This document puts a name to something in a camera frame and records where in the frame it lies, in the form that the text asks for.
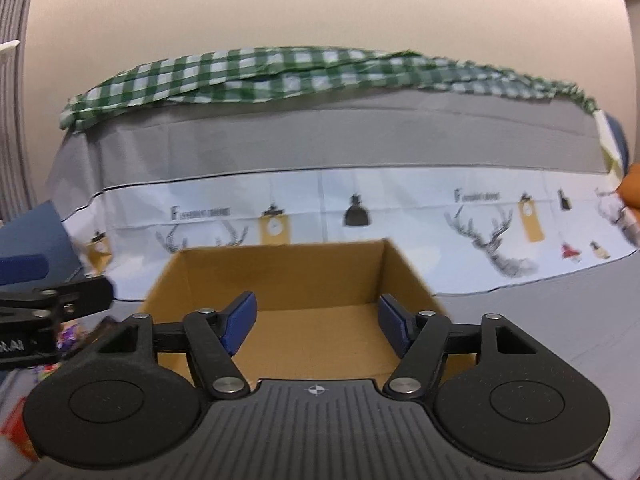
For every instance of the grey fabric sofa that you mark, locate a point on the grey fabric sofa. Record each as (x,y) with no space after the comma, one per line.
(550,320)

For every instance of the red orange packet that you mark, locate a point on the red orange packet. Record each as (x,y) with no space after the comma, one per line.
(20,430)

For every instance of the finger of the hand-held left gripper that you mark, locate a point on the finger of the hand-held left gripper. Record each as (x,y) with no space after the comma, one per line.
(75,295)

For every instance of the blue cushion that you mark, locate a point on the blue cushion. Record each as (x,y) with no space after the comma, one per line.
(35,235)

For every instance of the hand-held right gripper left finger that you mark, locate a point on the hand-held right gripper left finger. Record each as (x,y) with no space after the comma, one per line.
(243,321)

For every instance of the blue object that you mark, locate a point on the blue object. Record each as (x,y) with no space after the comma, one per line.
(619,135)

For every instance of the green white checked cloth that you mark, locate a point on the green white checked cloth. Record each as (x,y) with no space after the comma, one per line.
(300,67)

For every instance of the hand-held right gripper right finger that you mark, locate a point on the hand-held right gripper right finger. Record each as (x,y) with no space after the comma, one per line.
(391,321)

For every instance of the colourful wrapped snack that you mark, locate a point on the colourful wrapped snack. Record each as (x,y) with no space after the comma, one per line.
(71,339)

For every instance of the orange object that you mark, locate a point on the orange object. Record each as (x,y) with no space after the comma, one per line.
(631,185)

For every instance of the deer print grey white cloth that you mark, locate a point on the deer print grey white cloth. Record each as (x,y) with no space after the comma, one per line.
(350,160)

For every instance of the grey curtain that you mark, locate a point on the grey curtain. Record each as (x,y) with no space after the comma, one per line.
(12,135)

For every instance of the white ledge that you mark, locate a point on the white ledge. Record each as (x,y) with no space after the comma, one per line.
(9,47)

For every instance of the brown cardboard box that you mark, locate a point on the brown cardboard box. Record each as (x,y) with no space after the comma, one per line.
(310,320)

